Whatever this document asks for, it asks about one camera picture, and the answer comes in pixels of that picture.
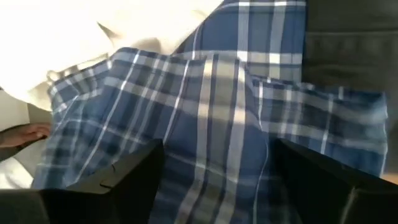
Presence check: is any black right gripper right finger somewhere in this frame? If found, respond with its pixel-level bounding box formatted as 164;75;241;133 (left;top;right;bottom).
269;138;398;224

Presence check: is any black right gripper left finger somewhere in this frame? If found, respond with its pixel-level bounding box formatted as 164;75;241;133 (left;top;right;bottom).
0;139;166;224

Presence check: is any blue plaid garment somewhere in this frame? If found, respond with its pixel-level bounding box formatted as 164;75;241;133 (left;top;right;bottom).
30;0;389;224

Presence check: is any person's hand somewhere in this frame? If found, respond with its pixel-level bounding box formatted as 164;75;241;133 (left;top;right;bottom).
0;122;52;149

